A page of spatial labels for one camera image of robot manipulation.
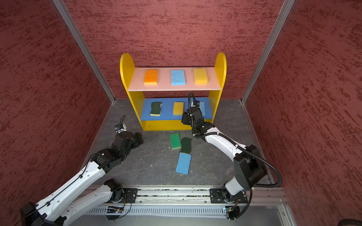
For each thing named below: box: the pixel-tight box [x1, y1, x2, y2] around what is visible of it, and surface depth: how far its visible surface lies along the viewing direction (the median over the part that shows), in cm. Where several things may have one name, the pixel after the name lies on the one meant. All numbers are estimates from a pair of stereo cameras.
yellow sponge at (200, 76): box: [193, 67, 209, 85], surface depth 76 cm
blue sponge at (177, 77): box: [170, 69, 187, 86], surface depth 76 cm
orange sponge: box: [143, 68, 158, 86], surface depth 75 cm
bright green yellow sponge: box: [169, 132, 182, 150], surface depth 97 cm
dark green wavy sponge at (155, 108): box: [149, 101, 163, 117], surface depth 97 cm
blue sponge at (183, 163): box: [175, 152, 192, 175], surface depth 87 cm
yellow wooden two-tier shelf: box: [119, 52, 227, 131], surface depth 78 cm
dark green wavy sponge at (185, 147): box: [180, 137, 192, 154], surface depth 94 cm
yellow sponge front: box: [173, 101, 184, 116], surface depth 96 cm
